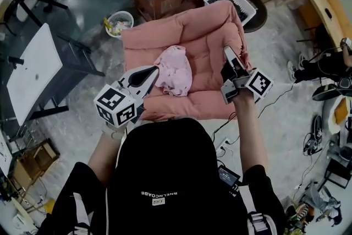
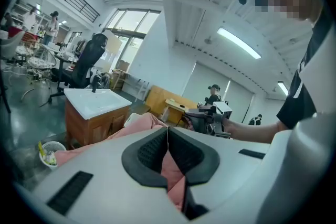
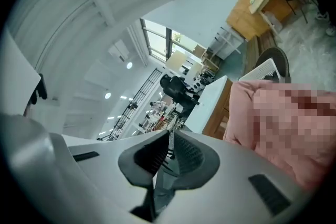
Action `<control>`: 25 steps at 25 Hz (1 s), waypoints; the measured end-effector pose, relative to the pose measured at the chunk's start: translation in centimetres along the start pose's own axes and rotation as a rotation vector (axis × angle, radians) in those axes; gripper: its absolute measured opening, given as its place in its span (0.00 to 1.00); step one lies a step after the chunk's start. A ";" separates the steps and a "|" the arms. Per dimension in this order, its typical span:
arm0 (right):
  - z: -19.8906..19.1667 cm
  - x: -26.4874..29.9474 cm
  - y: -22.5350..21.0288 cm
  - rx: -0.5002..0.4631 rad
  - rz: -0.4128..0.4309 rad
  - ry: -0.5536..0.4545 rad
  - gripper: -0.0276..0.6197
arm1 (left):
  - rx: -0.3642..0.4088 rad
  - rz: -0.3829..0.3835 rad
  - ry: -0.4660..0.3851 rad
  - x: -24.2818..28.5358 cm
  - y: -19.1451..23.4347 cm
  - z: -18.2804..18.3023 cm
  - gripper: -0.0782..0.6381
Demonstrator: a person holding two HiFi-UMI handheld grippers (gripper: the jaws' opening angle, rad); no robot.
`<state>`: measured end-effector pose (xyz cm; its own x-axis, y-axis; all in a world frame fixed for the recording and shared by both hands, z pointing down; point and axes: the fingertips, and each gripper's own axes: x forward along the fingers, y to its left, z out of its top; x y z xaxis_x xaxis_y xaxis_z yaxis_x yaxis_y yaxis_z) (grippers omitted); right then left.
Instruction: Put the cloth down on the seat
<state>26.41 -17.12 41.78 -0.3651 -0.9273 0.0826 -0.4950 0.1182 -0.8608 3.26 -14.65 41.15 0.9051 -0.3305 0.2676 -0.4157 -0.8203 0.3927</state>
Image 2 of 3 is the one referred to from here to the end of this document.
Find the wooden vanity cabinet white sink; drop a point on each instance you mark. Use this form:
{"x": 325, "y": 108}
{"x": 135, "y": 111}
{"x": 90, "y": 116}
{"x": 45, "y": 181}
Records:
{"x": 97, "y": 115}

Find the large window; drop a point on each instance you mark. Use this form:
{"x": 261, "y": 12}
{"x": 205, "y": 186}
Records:
{"x": 131, "y": 34}

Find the long ceiling light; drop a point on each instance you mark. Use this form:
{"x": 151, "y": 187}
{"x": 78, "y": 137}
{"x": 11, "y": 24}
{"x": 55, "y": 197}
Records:
{"x": 239, "y": 42}
{"x": 283, "y": 87}

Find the person's right forearm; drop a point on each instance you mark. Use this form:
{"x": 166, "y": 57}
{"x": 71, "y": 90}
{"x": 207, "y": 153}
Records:
{"x": 252, "y": 131}

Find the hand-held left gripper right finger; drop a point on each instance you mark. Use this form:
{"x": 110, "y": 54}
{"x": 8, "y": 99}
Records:
{"x": 225, "y": 165}

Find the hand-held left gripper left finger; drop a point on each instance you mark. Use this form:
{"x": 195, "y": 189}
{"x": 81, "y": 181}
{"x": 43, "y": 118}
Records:
{"x": 105, "y": 186}

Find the large plywood box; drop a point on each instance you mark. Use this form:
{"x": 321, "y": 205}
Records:
{"x": 160, "y": 99}

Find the black faucet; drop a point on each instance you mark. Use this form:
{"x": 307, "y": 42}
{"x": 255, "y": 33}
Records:
{"x": 95, "y": 84}

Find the black office chair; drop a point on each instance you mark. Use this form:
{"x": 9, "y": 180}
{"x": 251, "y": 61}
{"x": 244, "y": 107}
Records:
{"x": 84, "y": 63}

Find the pink cushioned lounge chair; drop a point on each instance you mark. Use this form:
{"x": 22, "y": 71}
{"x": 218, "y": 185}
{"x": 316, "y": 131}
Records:
{"x": 141, "y": 126}

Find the person's black t-shirt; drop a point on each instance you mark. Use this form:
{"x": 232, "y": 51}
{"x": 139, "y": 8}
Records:
{"x": 299, "y": 91}

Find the pink cloth garment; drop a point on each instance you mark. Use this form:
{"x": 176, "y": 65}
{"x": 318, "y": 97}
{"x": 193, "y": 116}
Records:
{"x": 189, "y": 123}

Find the white mesh wastebasket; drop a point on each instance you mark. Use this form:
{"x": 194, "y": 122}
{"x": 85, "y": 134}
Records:
{"x": 51, "y": 156}

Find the small wooden table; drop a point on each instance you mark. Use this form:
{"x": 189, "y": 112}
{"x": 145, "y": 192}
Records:
{"x": 174, "y": 108}

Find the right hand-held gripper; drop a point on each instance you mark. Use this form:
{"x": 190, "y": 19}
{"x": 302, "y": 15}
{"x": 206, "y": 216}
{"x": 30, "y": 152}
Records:
{"x": 221, "y": 118}

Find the yellow wrapper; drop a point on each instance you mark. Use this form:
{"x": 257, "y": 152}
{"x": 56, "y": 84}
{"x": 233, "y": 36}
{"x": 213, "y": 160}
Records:
{"x": 41, "y": 148}

